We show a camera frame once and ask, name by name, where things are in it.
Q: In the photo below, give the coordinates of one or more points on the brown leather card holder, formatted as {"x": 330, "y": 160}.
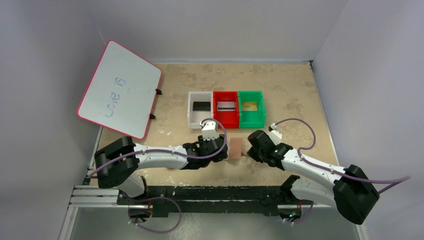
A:
{"x": 237, "y": 148}

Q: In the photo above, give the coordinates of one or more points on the silver striped card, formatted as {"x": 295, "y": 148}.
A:
{"x": 225, "y": 106}

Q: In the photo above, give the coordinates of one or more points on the green plastic bin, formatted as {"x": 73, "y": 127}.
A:
{"x": 252, "y": 119}

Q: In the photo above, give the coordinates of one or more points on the red plastic bin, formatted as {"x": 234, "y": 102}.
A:
{"x": 229, "y": 119}

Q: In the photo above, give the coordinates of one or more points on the white plastic bin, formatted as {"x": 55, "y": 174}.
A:
{"x": 195, "y": 117}

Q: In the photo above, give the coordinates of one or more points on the gold card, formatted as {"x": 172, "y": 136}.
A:
{"x": 249, "y": 106}

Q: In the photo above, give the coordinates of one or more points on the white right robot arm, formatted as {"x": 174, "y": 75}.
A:
{"x": 346, "y": 189}

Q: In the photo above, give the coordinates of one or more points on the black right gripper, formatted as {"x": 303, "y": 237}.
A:
{"x": 255, "y": 149}

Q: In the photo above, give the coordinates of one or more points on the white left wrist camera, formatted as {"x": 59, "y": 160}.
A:
{"x": 209, "y": 130}

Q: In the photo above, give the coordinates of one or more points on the pink framed whiteboard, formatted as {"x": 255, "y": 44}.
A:
{"x": 122, "y": 91}

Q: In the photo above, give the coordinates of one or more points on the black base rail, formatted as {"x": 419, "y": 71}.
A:
{"x": 173, "y": 207}

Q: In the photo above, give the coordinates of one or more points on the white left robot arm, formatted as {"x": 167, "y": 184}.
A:
{"x": 116, "y": 163}

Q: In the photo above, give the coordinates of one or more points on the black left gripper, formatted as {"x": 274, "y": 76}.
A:
{"x": 201, "y": 141}

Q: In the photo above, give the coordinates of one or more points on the black card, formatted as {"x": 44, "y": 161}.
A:
{"x": 201, "y": 106}

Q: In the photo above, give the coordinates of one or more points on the aluminium frame rail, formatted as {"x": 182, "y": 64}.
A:
{"x": 86, "y": 196}

